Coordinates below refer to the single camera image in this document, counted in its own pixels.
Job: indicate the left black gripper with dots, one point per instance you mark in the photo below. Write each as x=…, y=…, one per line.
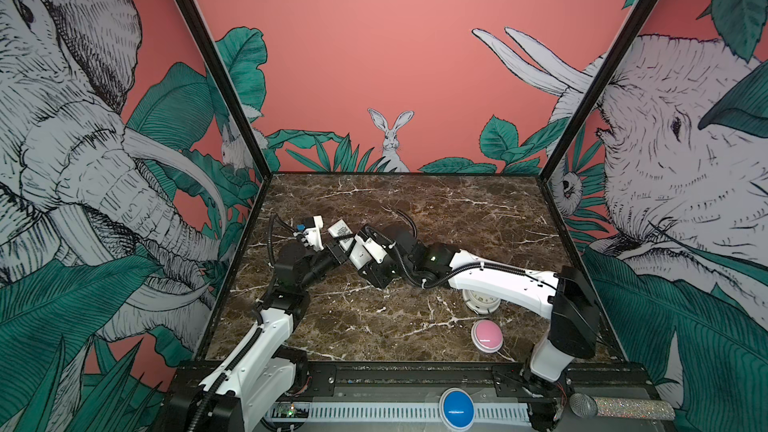
x=333, y=253

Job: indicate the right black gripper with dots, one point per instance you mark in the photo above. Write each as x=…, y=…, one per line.
x=376, y=275

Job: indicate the white remote control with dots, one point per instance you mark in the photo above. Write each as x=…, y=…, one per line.
x=350, y=244

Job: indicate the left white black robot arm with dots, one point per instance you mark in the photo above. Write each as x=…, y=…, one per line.
x=235, y=395

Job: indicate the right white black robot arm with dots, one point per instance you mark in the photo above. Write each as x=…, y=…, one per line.
x=566, y=298

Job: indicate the white round alarm clock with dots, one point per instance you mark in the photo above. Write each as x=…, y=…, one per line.
x=481, y=304

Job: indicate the pink round push button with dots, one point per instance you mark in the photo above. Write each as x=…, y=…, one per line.
x=487, y=336

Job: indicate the blue round push button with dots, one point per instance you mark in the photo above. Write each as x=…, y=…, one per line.
x=456, y=409

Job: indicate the small green circuit board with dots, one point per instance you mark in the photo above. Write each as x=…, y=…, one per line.
x=291, y=411

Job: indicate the glittery silver microphone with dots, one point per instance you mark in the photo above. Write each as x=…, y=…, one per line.
x=586, y=406

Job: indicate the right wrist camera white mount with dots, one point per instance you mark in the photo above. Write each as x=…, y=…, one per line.
x=373, y=248

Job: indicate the black front mounting rail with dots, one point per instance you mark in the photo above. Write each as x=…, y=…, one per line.
x=504, y=379

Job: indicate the white slotted cable duct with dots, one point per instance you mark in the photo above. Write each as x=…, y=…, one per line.
x=486, y=413

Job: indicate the left black frame post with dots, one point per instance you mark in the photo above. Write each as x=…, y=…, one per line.
x=212, y=59

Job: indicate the black frame post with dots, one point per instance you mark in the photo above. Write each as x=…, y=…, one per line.
x=633, y=24
x=212, y=59

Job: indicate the right black frame post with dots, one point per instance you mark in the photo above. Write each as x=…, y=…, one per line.
x=633, y=24

